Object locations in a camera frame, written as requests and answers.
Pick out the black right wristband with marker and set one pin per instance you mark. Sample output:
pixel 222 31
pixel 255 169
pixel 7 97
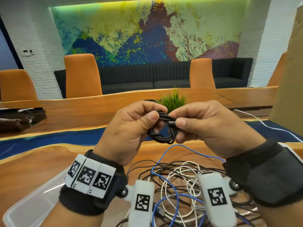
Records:
pixel 267 177

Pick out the black left wristband with markers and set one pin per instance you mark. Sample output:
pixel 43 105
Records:
pixel 78 200

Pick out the black door frame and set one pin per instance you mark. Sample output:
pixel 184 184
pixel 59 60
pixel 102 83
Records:
pixel 11 49

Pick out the person's right forearm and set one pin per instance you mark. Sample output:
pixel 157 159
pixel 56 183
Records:
pixel 284 215

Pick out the white wall switch panel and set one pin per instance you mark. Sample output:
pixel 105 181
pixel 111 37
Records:
pixel 28 52

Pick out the black sofa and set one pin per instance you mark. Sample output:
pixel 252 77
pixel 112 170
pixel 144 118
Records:
pixel 142 77

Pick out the tall orange chair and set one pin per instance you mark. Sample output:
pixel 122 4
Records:
pixel 81 75

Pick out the person's left hand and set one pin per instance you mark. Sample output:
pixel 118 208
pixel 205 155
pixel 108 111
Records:
pixel 123 134

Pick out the clear plastic organizer box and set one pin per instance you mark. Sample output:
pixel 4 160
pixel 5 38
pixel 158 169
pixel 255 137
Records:
pixel 30 205

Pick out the person's right hand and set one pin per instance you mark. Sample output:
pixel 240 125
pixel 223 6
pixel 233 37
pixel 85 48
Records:
pixel 217 130

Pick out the person's left forearm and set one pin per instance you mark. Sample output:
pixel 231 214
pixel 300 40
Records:
pixel 68 218

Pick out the dark brown leather case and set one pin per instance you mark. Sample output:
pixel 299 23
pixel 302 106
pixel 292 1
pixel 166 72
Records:
pixel 14 124

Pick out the colourful abstract wall painting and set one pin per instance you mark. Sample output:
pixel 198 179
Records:
pixel 118 28

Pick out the brown cardboard sheet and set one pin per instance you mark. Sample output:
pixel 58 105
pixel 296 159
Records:
pixel 291 80

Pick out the green potted plant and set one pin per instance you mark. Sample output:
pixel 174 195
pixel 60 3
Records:
pixel 171 101

